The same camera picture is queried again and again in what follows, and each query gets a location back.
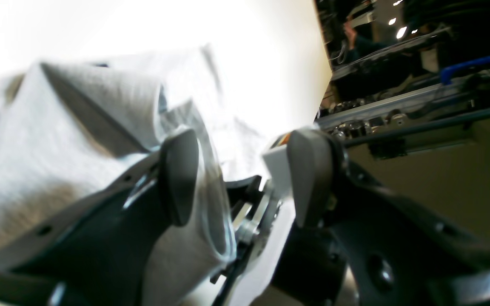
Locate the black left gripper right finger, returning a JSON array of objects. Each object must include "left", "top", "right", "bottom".
[{"left": 288, "top": 129, "right": 490, "bottom": 306}]

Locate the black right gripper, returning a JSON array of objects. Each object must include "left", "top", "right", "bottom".
[{"left": 210, "top": 176, "right": 281, "bottom": 306}]

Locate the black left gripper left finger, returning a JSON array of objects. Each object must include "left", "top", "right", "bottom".
[{"left": 0, "top": 128, "right": 199, "bottom": 306}]

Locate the grey T-shirt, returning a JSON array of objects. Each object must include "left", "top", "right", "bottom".
[{"left": 0, "top": 47, "right": 268, "bottom": 306}]

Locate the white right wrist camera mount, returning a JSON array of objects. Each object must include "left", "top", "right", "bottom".
[{"left": 262, "top": 132, "right": 292, "bottom": 198}]

